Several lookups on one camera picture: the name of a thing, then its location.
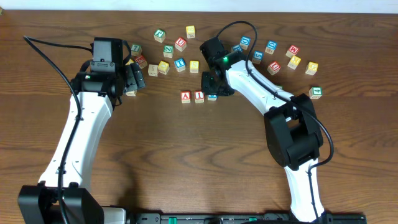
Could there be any blue 2 block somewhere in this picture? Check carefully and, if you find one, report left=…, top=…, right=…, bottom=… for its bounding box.
left=208, top=95, right=218, bottom=101

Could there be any red I block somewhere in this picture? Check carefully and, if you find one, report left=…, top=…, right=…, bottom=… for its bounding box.
left=195, top=91, right=205, bottom=103

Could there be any red A block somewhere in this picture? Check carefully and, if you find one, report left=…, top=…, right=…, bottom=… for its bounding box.
left=180, top=91, right=191, bottom=104

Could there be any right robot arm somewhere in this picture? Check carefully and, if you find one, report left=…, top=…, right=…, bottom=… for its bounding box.
left=201, top=50, right=330, bottom=222

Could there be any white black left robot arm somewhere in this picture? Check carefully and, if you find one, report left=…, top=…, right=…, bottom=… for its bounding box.
left=17, top=62, right=145, bottom=223

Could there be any red E block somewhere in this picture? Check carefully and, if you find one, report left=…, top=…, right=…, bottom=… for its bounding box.
left=134, top=55, right=147, bottom=69

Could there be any plain I wooden block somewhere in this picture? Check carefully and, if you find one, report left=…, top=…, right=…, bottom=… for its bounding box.
left=148, top=64, right=159, bottom=77

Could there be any plain picture wooden block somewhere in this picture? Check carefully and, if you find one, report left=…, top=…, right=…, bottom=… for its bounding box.
left=125, top=90, right=137, bottom=96

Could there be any green 7 block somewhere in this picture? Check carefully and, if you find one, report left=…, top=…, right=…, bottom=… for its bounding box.
left=131, top=44, right=142, bottom=57

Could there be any yellow O block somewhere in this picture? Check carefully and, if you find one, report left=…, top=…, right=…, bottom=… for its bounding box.
left=158, top=61, right=170, bottom=75

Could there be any yellow S block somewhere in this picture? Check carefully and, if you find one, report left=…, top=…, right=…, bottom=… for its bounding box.
left=190, top=60, right=200, bottom=73

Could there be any green Z block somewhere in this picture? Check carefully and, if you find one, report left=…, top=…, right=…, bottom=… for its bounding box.
left=163, top=45, right=174, bottom=58

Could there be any blue T block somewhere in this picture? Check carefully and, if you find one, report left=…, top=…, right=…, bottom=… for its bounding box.
left=174, top=58, right=186, bottom=72

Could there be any blue P block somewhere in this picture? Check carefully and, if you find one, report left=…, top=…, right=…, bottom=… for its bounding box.
left=231, top=45, right=243, bottom=52

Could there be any green J block top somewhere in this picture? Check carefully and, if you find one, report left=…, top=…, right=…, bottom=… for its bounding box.
left=154, top=29, right=166, bottom=43

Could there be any blue 5 block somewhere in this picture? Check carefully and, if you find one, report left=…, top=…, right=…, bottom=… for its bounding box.
left=252, top=50, right=264, bottom=64

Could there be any blue D block left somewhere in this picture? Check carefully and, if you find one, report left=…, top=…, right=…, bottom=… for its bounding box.
left=239, top=36, right=251, bottom=50

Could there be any blue d block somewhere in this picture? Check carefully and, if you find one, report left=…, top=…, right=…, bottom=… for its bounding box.
left=265, top=40, right=277, bottom=55
left=239, top=36, right=251, bottom=50

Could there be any red U block left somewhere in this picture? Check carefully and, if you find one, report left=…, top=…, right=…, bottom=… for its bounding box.
left=175, top=37, right=187, bottom=52

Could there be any red u block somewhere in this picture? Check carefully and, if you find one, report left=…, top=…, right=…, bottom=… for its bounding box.
left=175, top=37, right=187, bottom=52
left=267, top=61, right=280, bottom=75

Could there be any yellow block top row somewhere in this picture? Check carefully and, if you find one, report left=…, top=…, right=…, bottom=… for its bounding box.
left=186, top=26, right=196, bottom=39

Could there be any red U block right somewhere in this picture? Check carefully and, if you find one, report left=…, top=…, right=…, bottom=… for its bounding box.
left=267, top=61, right=280, bottom=75

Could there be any blue D block right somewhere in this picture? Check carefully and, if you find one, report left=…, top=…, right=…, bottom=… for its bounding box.
left=265, top=40, right=277, bottom=55

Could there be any yellow X block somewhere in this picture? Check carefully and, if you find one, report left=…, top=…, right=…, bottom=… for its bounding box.
left=287, top=55, right=301, bottom=70

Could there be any red M block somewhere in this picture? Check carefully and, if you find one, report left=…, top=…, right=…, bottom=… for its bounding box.
left=285, top=45, right=300, bottom=58

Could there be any yellow G block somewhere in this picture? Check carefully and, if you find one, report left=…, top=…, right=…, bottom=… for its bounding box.
left=305, top=62, right=318, bottom=75

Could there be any green 4 block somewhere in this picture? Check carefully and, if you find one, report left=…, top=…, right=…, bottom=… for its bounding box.
left=309, top=86, right=323, bottom=100

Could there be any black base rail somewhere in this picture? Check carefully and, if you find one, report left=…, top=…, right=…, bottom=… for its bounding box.
left=126, top=213, right=368, bottom=224

